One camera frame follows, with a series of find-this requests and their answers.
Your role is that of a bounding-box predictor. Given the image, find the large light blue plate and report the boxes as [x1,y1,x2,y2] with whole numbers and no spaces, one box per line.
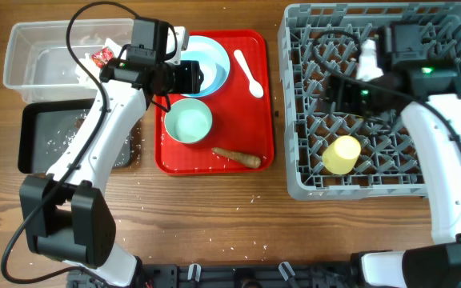
[181,35,231,98]

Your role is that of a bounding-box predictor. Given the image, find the green bowl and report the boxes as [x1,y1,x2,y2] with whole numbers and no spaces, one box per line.
[164,98,213,144]

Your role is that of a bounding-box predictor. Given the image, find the yellow plastic cup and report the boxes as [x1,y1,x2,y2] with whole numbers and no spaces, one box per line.
[322,135,362,175]

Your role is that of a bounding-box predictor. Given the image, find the red snack wrapper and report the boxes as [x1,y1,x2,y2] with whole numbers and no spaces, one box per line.
[90,46,114,68]

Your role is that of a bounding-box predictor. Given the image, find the white paper napkin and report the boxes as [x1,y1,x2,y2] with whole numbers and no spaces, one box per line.
[74,38,119,86]

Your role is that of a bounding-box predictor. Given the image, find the brown carrot piece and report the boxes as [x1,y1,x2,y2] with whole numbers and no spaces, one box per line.
[212,147,261,169]

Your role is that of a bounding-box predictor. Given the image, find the dark brown food lump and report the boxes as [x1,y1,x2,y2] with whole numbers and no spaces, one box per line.
[74,115,86,129]

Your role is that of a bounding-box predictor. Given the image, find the pile of white rice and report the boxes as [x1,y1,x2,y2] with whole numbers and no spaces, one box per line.
[46,114,133,166]

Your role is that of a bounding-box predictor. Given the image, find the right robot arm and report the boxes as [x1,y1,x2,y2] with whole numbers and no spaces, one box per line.
[325,22,461,287]

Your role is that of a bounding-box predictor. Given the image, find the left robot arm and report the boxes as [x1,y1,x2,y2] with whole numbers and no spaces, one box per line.
[18,18,203,287]

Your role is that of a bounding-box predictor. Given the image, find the grey dishwasher rack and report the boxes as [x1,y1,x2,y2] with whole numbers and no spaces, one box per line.
[278,2,461,201]

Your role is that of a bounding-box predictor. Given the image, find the clear plastic waste bin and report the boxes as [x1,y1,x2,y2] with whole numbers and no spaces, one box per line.
[3,18,133,103]

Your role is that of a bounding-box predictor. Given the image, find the white plastic spoon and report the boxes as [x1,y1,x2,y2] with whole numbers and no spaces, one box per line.
[233,50,264,98]

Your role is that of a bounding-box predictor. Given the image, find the red serving tray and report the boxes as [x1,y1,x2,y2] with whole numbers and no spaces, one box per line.
[154,30,275,175]

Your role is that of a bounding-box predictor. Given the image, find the black plastic tray bin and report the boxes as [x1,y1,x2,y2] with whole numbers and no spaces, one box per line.
[18,98,132,175]

